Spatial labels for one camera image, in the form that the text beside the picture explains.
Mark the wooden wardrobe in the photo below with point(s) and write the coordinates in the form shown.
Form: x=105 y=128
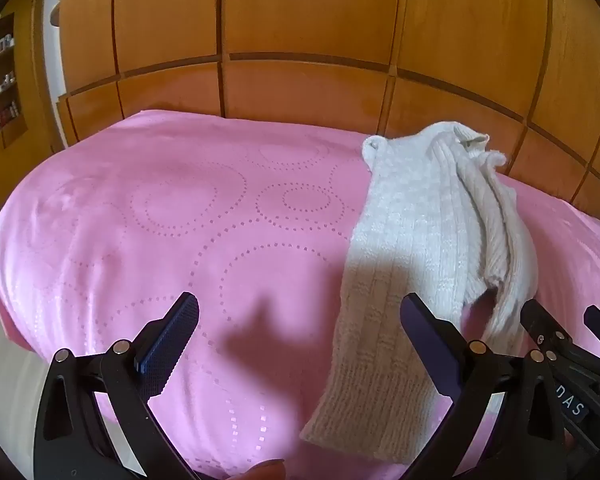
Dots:
x=305 y=15

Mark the person's left hand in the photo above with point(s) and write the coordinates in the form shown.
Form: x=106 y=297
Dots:
x=267 y=472

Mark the pink dotted blanket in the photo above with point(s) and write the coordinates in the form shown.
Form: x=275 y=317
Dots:
x=155 y=220

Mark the white knit sweater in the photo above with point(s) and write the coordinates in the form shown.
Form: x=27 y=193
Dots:
x=405 y=240

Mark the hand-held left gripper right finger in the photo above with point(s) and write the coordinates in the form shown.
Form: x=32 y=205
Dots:
x=422 y=327

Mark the wall shelf with bottles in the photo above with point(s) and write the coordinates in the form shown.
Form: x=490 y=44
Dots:
x=2 y=85

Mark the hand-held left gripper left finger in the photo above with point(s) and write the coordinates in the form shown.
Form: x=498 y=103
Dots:
x=172 y=340

